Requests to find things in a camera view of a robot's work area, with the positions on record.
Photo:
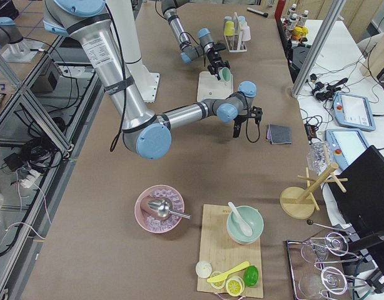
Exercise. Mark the yellow plastic knife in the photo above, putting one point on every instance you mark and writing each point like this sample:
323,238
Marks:
223,276

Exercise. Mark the white wire cup rack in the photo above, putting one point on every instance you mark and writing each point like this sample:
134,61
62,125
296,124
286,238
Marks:
235,44

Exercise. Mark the wire glass rack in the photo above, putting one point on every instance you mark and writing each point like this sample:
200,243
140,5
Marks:
325,266

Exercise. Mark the white tray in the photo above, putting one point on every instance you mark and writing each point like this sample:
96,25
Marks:
209,87

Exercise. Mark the yellow cup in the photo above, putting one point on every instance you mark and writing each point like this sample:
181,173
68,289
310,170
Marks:
229,29

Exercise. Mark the aluminium frame post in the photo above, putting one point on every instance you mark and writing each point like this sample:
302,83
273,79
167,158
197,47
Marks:
320,39

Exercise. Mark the green lime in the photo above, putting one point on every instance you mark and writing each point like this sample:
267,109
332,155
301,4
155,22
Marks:
250,276

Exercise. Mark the pink cup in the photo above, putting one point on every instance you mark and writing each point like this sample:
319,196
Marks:
245,33

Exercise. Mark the white garlic bulb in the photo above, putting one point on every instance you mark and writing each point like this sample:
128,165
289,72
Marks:
203,269

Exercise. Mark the black monitor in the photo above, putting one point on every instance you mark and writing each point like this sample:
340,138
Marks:
362,205

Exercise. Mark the wooden cutting board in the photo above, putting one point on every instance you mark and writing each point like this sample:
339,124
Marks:
222,252

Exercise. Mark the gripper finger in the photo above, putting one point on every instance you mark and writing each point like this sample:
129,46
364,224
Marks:
213,71
226,64

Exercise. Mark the teach pendant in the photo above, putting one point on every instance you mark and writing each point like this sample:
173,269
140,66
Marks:
353,111
346,145

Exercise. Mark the pink bowl with ice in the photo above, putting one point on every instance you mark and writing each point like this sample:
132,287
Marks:
144,216

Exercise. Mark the lemon half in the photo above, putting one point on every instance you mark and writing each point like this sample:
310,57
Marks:
235,286

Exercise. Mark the light blue cup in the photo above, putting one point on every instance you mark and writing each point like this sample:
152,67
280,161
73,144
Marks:
242,21

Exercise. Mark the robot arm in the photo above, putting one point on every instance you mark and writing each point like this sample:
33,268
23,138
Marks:
206,47
103,28

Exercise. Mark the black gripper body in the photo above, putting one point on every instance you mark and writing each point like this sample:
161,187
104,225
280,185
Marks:
214,58
241,119

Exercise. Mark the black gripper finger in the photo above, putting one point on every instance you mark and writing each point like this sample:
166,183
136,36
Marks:
236,129

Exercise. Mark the lower teach pendant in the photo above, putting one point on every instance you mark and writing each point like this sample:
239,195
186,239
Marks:
346,145

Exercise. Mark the clear plastic bag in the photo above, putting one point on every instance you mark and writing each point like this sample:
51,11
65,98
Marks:
319,156

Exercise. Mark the wooden mug tree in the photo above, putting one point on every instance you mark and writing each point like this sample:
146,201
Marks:
300,203

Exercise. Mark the upper teach pendant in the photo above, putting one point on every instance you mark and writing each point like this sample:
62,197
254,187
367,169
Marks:
353,111

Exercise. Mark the white ceramic spoon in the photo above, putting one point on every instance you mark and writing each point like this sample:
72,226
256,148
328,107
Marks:
244,226

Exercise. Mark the metal scoop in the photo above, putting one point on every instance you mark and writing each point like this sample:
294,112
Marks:
163,210

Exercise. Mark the green cup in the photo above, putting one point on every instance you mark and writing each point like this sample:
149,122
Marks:
225,74

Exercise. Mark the lemon slice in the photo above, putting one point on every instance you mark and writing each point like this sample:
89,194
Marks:
218,285

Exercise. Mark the folded grey cloth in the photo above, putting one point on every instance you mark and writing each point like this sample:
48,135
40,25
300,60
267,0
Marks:
277,134

